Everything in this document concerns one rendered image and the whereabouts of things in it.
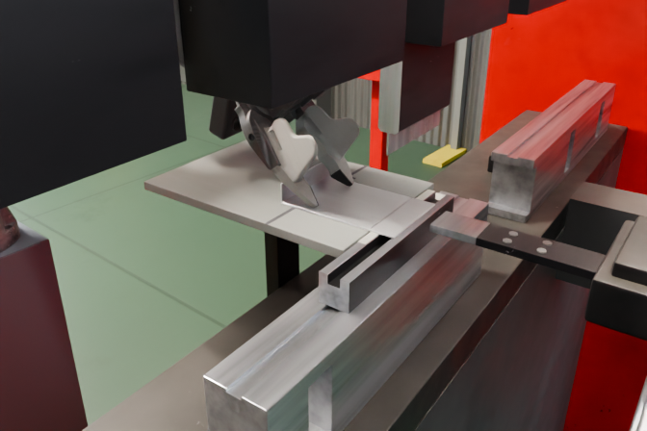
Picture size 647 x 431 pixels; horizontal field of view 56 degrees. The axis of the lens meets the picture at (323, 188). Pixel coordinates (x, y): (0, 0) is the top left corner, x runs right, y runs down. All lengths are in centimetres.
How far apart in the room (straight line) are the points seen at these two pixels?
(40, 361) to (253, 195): 67
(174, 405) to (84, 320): 172
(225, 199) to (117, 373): 144
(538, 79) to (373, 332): 98
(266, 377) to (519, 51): 109
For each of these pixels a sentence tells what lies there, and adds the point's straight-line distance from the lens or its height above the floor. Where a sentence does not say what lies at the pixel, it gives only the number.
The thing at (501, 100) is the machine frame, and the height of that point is 89.
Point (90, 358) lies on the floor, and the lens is 211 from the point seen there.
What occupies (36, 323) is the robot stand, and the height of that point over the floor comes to 63.
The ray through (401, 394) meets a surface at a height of 88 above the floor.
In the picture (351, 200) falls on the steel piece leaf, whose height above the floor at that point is 100.
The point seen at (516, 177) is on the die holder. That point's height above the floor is 93.
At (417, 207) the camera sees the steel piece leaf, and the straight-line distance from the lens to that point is 61.
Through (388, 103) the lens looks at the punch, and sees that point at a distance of 51.
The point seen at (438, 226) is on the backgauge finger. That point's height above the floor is 100.
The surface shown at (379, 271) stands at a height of 99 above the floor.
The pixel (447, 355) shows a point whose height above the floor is 87.
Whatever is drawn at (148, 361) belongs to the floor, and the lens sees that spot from 205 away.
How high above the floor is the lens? 127
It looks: 24 degrees down
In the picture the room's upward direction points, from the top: straight up
